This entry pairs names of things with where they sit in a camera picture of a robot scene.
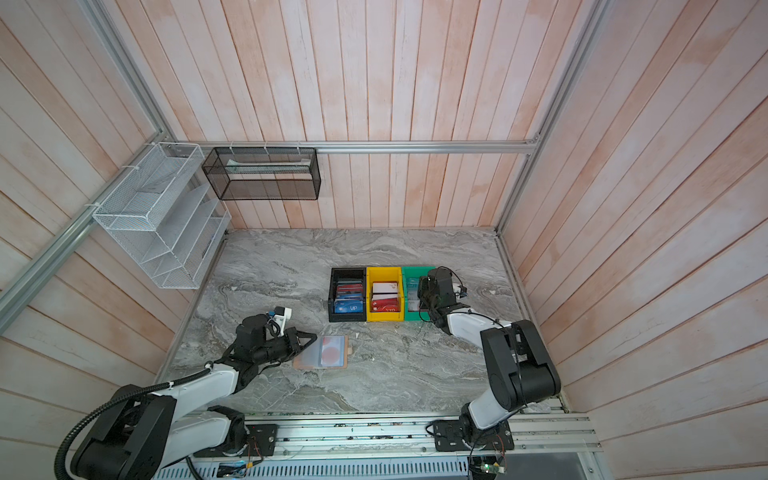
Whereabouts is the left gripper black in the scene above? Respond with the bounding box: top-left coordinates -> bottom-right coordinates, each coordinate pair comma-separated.
254,327 -> 318,365

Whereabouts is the tan leather card holder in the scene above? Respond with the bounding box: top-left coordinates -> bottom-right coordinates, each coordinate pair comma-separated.
292,336 -> 350,370

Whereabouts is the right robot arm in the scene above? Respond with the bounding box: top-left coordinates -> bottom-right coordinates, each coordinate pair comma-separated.
417,267 -> 561,442

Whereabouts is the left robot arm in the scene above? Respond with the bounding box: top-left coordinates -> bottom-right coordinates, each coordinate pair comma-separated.
53,308 -> 317,479

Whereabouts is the cards stack in green bin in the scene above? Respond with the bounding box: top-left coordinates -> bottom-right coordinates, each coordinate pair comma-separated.
404,276 -> 421,313

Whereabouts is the cards stack in yellow bin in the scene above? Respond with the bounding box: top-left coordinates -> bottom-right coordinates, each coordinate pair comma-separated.
370,282 -> 401,313

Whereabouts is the cards stack in black bin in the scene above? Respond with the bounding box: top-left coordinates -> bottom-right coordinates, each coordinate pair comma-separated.
333,280 -> 365,314

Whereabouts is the green plastic bin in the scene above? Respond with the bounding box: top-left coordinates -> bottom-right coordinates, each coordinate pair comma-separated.
401,266 -> 435,321

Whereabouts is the yellow plastic bin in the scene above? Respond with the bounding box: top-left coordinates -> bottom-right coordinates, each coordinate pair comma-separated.
366,267 -> 405,322

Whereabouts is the black plastic bin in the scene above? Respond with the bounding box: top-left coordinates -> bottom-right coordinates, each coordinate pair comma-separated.
327,267 -> 367,323

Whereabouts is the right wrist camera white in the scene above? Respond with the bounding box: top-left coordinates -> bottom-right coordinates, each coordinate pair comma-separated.
454,285 -> 468,299

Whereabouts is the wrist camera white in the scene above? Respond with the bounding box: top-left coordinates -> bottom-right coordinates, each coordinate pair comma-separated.
267,306 -> 292,338
454,285 -> 468,299

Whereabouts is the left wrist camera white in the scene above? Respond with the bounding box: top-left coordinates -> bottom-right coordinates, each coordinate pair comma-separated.
267,306 -> 292,338

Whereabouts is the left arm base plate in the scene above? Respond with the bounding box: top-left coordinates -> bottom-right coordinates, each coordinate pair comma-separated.
193,423 -> 278,460

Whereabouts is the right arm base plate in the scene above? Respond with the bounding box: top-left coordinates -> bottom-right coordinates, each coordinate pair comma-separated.
425,420 -> 515,452

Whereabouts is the horizontal aluminium wall rail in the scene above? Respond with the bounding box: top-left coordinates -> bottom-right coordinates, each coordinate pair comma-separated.
190,140 -> 538,154

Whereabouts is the white wire mesh shelf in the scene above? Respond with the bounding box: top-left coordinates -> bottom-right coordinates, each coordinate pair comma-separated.
93,143 -> 231,290

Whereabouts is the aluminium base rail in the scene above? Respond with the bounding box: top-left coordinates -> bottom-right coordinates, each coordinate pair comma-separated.
246,413 -> 602,461

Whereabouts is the black mesh wall basket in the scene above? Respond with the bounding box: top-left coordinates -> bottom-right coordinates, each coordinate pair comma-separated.
202,146 -> 322,201

